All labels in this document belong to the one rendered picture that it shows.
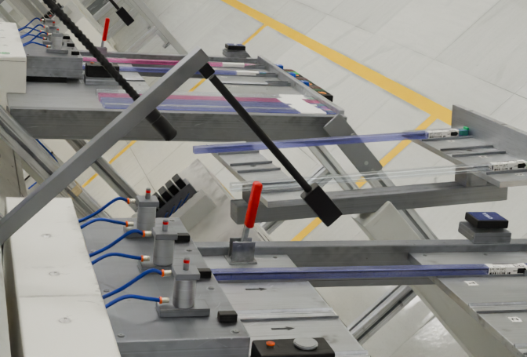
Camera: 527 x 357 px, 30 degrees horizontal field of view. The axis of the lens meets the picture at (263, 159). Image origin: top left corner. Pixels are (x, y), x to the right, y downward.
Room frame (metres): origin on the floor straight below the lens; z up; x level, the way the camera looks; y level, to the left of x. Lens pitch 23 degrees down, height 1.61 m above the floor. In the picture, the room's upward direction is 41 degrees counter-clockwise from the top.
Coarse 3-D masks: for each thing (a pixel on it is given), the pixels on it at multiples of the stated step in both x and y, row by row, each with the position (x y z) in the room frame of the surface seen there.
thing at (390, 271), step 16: (224, 272) 1.09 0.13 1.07; (240, 272) 1.09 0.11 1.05; (256, 272) 1.09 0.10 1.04; (272, 272) 1.09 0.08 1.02; (288, 272) 1.09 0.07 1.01; (304, 272) 1.09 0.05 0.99; (320, 272) 1.09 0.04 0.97; (336, 272) 1.09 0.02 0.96; (352, 272) 1.09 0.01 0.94; (368, 272) 1.09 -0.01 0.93; (384, 272) 1.09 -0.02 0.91; (400, 272) 1.09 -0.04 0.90; (416, 272) 1.09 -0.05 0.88; (432, 272) 1.09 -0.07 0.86; (448, 272) 1.09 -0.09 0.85; (464, 272) 1.09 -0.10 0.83; (480, 272) 1.09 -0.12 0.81
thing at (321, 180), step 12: (420, 168) 1.32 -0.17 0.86; (432, 168) 1.32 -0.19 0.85; (444, 168) 1.32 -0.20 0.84; (456, 168) 1.32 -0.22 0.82; (468, 168) 1.32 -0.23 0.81; (480, 168) 1.32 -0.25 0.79; (492, 168) 1.32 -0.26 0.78; (252, 180) 1.31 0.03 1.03; (264, 180) 1.31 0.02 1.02; (276, 180) 1.30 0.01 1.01; (288, 180) 1.30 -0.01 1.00; (312, 180) 1.30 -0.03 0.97; (324, 180) 1.31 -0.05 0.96; (336, 180) 1.31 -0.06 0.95; (348, 180) 1.31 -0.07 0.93; (360, 180) 1.31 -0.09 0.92
